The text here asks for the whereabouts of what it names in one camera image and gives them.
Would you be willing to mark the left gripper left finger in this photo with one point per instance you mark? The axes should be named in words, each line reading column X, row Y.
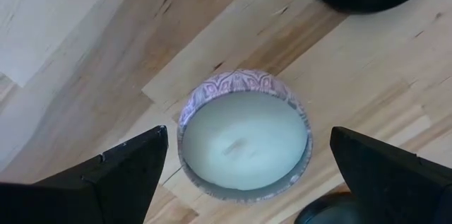
column 106, row 192

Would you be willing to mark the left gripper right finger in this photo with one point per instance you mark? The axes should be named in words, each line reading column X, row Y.
column 395, row 192

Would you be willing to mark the patterned candle tin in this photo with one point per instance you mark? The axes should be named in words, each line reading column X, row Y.
column 243, row 139

